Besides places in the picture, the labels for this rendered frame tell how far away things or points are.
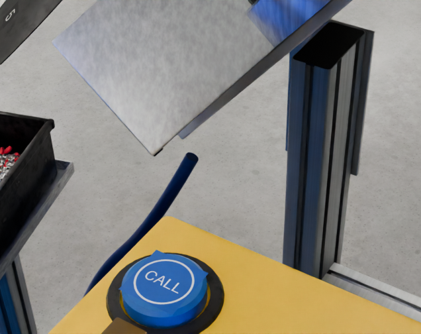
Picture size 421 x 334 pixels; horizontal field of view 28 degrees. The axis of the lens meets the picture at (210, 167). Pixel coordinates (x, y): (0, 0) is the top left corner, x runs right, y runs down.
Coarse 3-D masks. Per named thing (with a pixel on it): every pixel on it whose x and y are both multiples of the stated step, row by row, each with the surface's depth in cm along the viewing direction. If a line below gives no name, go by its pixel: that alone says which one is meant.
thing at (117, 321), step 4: (116, 320) 37; (120, 320) 37; (112, 324) 37; (116, 324) 37; (120, 324) 37; (124, 324) 37; (128, 324) 37; (108, 328) 37; (112, 328) 37; (116, 328) 37; (120, 328) 37; (124, 328) 37; (128, 328) 37; (132, 328) 37; (136, 328) 37; (104, 332) 37; (108, 332) 37; (112, 332) 37; (116, 332) 37; (120, 332) 37; (124, 332) 37; (128, 332) 37; (132, 332) 37; (136, 332) 37; (140, 332) 37; (144, 332) 37
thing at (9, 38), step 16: (16, 0) 87; (32, 0) 84; (48, 0) 81; (0, 16) 89; (16, 16) 85; (32, 16) 82; (0, 32) 86; (16, 32) 83; (0, 48) 84; (16, 48) 82; (0, 64) 82
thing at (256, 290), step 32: (160, 224) 43; (128, 256) 41; (192, 256) 41; (224, 256) 41; (256, 256) 41; (96, 288) 40; (224, 288) 39; (256, 288) 39; (288, 288) 39; (320, 288) 39; (64, 320) 38; (96, 320) 38; (128, 320) 38; (224, 320) 38; (256, 320) 38; (288, 320) 38; (320, 320) 38; (352, 320) 38; (384, 320) 38
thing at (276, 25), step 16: (272, 0) 67; (288, 0) 66; (304, 0) 65; (320, 0) 64; (256, 16) 69; (272, 16) 68; (288, 16) 67; (304, 16) 66; (272, 32) 69; (288, 32) 68
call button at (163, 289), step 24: (144, 264) 39; (168, 264) 39; (192, 264) 39; (120, 288) 38; (144, 288) 38; (168, 288) 38; (192, 288) 38; (144, 312) 37; (168, 312) 37; (192, 312) 38
